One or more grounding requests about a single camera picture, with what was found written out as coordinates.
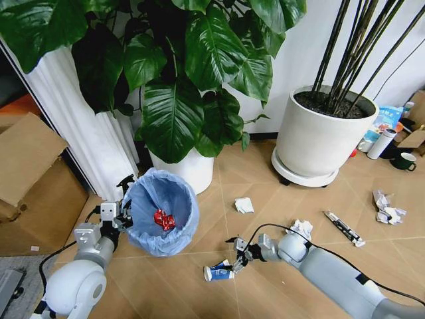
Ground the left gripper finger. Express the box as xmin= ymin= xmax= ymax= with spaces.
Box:
xmin=116 ymin=173 xmax=135 ymax=202
xmin=114 ymin=199 xmax=133 ymax=231

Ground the blue and white paper cup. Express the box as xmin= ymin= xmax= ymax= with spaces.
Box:
xmin=203 ymin=260 xmax=236 ymax=282

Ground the trash bin with blue bag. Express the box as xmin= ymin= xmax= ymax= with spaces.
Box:
xmin=123 ymin=167 xmax=201 ymax=258

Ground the grey floor mat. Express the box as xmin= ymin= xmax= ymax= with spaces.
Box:
xmin=0 ymin=255 xmax=59 ymax=319

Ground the folded white paper scrap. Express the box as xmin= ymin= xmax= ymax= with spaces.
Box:
xmin=234 ymin=196 xmax=255 ymax=215

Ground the red crumpled wrapper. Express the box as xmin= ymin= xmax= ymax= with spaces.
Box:
xmin=153 ymin=208 xmax=176 ymax=231

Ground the crumpled white paper ball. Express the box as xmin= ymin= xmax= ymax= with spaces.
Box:
xmin=290 ymin=218 xmax=314 ymax=241

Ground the small white plant pot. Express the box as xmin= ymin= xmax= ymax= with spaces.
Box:
xmin=147 ymin=147 xmax=215 ymax=196

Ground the white ribbed column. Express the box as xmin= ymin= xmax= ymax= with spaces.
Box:
xmin=0 ymin=39 xmax=141 ymax=201

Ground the large-leaved green plant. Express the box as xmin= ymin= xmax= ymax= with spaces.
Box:
xmin=0 ymin=0 xmax=308 ymax=164

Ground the large brown cardboard box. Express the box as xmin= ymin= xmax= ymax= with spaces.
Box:
xmin=0 ymin=112 xmax=91 ymax=257

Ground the white wheeled pot tray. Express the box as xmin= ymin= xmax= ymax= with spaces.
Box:
xmin=271 ymin=147 xmax=340 ymax=189

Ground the long black and white wrapper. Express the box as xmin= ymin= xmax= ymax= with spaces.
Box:
xmin=323 ymin=209 xmax=367 ymax=248

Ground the grey flat device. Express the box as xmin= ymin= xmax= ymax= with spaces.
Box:
xmin=0 ymin=269 xmax=27 ymax=310

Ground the large white plant pot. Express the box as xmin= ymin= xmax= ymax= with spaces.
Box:
xmin=276 ymin=85 xmax=381 ymax=179

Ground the crumpled grey printed paper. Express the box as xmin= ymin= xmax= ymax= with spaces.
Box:
xmin=371 ymin=189 xmax=393 ymax=211

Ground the crumpled white printed paper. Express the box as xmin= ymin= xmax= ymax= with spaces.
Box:
xmin=375 ymin=206 xmax=408 ymax=227

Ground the white mug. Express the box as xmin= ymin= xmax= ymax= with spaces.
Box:
xmin=357 ymin=138 xmax=377 ymax=154

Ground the white thermos bottle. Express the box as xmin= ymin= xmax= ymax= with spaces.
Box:
xmin=366 ymin=128 xmax=398 ymax=160

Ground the dark green mug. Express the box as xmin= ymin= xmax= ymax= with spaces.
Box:
xmin=389 ymin=152 xmax=418 ymax=172

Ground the blue snack bag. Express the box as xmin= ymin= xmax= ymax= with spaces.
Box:
xmin=363 ymin=105 xmax=404 ymax=144

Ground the small open cardboard box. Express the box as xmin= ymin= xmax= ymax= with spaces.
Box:
xmin=396 ymin=90 xmax=425 ymax=158

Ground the dark thin-stemmed plant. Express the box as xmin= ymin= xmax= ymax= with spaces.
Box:
xmin=311 ymin=0 xmax=425 ymax=120

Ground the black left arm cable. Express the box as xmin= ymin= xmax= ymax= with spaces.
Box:
xmin=39 ymin=240 xmax=78 ymax=300

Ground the thin black wall cable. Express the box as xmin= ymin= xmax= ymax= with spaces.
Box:
xmin=373 ymin=30 xmax=425 ymax=101

